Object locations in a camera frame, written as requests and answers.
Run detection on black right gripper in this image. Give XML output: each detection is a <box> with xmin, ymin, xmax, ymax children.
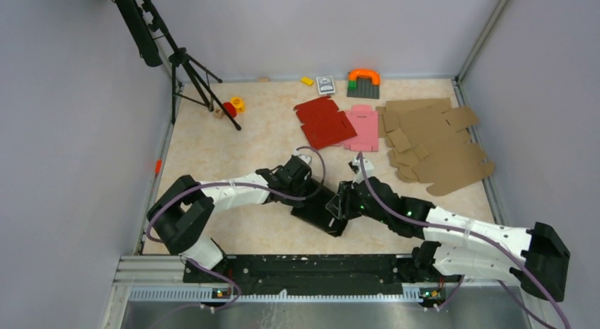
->
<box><xmin>325</xmin><ymin>178</ymin><xmax>389</xmax><ymax>225</ymax></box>

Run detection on black corrugated paper box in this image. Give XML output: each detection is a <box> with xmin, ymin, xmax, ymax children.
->
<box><xmin>290</xmin><ymin>187</ymin><xmax>348</xmax><ymax>237</ymax></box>

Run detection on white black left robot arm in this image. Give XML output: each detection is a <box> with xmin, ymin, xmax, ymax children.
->
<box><xmin>146</xmin><ymin>154</ymin><xmax>312</xmax><ymax>282</ymax></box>

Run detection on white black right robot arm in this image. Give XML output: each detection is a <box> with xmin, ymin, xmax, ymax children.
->
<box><xmin>326</xmin><ymin>177</ymin><xmax>570</xmax><ymax>302</ymax></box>

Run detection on playing card deck box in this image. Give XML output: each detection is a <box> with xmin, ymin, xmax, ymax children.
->
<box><xmin>315</xmin><ymin>76</ymin><xmax>336</xmax><ymax>96</ymax></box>

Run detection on red flat cardboard sheet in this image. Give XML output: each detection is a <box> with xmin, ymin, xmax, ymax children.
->
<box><xmin>294</xmin><ymin>96</ymin><xmax>357</xmax><ymax>150</ymax></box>

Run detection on pink flat cardboard sheet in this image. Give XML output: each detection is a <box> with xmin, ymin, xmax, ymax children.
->
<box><xmin>342</xmin><ymin>105</ymin><xmax>379</xmax><ymax>152</ymax></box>

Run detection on brown flat cardboard sheets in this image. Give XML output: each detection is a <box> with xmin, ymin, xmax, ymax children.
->
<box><xmin>376</xmin><ymin>98</ymin><xmax>495</xmax><ymax>197</ymax></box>

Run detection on red yellow toy spool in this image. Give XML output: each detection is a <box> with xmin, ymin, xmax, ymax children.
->
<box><xmin>223</xmin><ymin>96</ymin><xmax>246</xmax><ymax>118</ymax></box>

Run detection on yellow small block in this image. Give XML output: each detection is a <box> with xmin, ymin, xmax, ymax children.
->
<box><xmin>301</xmin><ymin>76</ymin><xmax>314</xmax><ymax>86</ymax></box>

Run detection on small wooden cube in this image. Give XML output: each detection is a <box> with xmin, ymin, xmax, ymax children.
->
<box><xmin>213</xmin><ymin>110</ymin><xmax>225</xmax><ymax>120</ymax></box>

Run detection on grey building baseplate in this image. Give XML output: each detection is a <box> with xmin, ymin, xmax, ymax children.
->
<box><xmin>347</xmin><ymin>79</ymin><xmax>380</xmax><ymax>99</ymax></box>

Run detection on orange arch toy block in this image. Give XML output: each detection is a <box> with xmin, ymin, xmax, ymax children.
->
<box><xmin>347</xmin><ymin>69</ymin><xmax>381</xmax><ymax>86</ymax></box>

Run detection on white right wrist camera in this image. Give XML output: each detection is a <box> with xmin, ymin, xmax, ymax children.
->
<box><xmin>349</xmin><ymin>156</ymin><xmax>374</xmax><ymax>184</ymax></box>

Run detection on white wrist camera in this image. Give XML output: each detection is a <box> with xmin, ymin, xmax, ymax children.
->
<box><xmin>349</xmin><ymin>156</ymin><xmax>374</xmax><ymax>184</ymax></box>
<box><xmin>294</xmin><ymin>151</ymin><xmax>312</xmax><ymax>166</ymax></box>

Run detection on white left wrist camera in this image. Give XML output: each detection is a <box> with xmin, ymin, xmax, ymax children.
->
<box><xmin>294</xmin><ymin>151</ymin><xmax>312</xmax><ymax>166</ymax></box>

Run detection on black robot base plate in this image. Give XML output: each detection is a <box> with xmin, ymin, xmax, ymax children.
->
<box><xmin>183</xmin><ymin>253</ymin><xmax>463</xmax><ymax>297</ymax></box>

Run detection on orange clip on frame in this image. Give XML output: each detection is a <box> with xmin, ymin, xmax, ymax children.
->
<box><xmin>154</xmin><ymin>160</ymin><xmax>162</xmax><ymax>175</ymax></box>

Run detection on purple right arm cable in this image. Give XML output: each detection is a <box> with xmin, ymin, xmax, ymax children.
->
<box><xmin>357</xmin><ymin>151</ymin><xmax>573</xmax><ymax>329</ymax></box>

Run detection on black camera tripod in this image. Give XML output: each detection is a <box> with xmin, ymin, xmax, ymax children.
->
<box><xmin>111</xmin><ymin>0</ymin><xmax>242</xmax><ymax>131</ymax></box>

